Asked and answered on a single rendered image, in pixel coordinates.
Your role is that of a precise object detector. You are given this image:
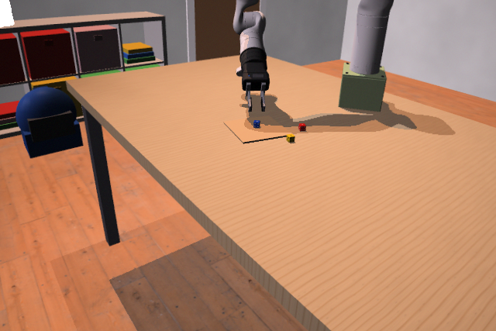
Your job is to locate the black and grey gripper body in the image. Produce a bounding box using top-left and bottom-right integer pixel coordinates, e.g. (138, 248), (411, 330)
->
(236, 38), (270, 91)

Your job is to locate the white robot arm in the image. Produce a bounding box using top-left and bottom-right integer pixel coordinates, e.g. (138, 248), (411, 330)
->
(233, 0), (394, 74)

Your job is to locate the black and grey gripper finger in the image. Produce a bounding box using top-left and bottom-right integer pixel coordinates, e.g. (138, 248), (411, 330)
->
(246, 83), (252, 112)
(260, 83), (266, 112)

